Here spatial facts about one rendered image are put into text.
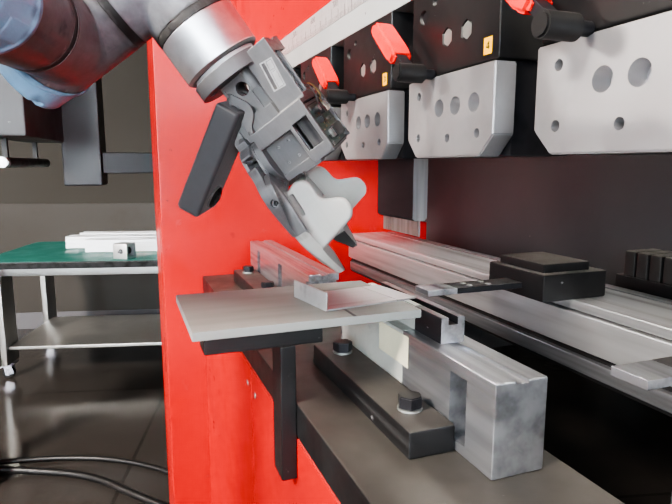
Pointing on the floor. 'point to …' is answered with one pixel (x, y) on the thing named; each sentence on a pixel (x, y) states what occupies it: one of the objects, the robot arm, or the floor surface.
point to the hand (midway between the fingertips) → (336, 252)
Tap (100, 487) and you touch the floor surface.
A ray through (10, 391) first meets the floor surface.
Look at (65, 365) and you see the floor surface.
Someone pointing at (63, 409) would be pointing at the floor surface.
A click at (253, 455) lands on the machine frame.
